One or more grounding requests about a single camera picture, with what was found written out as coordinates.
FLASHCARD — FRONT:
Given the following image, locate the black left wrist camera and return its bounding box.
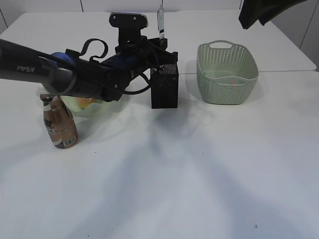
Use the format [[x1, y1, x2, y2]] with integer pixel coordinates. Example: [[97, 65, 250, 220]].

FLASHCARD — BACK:
[[109, 12, 148, 46]]

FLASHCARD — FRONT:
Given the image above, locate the green plastic woven basket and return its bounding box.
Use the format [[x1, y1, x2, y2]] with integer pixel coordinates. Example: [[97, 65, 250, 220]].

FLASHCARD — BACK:
[[196, 40, 259, 105]]

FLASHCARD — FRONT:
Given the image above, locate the green wavy glass plate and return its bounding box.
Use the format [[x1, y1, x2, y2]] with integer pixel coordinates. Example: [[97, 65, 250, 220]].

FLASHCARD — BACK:
[[61, 96, 117, 118]]

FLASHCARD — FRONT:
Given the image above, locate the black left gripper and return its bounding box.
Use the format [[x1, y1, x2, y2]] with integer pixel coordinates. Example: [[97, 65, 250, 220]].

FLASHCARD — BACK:
[[114, 37, 178, 75]]

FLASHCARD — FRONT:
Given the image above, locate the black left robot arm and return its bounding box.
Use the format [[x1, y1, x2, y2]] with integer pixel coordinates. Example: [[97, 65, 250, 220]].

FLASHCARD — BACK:
[[0, 36, 178, 102]]

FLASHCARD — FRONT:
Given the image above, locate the blue grip white pen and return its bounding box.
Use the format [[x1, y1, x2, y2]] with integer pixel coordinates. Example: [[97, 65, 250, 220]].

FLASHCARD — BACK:
[[157, 3, 164, 39]]

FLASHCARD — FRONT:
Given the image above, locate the sugared bread roll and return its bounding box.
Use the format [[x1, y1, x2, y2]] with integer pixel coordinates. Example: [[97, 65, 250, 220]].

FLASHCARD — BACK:
[[76, 98, 97, 109]]

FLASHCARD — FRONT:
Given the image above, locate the brown coffee drink bottle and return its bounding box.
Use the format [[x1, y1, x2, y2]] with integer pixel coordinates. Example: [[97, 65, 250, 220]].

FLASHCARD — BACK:
[[40, 94, 78, 149]]

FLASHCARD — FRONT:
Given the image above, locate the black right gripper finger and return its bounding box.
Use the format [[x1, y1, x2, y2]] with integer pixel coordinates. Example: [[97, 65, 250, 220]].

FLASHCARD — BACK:
[[239, 0, 262, 29], [259, 0, 305, 25]]

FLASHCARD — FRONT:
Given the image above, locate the black mesh pen holder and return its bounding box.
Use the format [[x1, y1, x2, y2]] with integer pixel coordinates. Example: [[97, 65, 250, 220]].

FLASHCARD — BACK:
[[150, 63, 179, 109]]

